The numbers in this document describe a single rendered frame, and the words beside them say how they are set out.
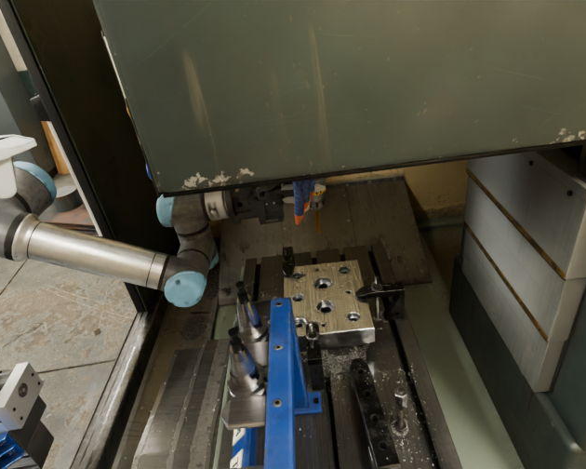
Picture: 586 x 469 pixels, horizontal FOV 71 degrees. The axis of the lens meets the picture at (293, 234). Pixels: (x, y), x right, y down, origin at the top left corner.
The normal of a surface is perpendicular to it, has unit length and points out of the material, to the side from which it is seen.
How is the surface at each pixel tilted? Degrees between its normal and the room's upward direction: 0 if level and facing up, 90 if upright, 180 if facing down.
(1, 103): 90
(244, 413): 0
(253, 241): 24
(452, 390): 0
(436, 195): 90
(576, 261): 90
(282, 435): 0
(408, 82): 90
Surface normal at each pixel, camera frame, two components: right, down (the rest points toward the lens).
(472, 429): -0.13, -0.83
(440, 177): 0.02, 0.54
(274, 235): -0.08, -0.54
